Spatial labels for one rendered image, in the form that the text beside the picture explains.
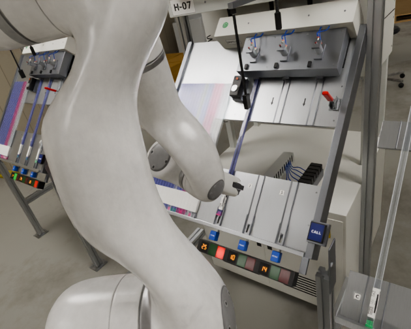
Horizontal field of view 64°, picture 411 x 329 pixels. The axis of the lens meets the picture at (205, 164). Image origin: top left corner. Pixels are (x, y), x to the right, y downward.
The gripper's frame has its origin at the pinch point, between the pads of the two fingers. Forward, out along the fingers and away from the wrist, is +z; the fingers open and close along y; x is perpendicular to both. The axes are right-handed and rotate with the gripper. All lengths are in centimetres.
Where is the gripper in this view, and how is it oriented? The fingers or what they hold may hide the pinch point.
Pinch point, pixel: (234, 187)
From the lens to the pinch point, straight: 91.2
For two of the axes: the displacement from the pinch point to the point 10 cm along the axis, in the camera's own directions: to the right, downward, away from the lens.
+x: 2.7, -9.6, 1.2
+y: 7.9, 1.4, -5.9
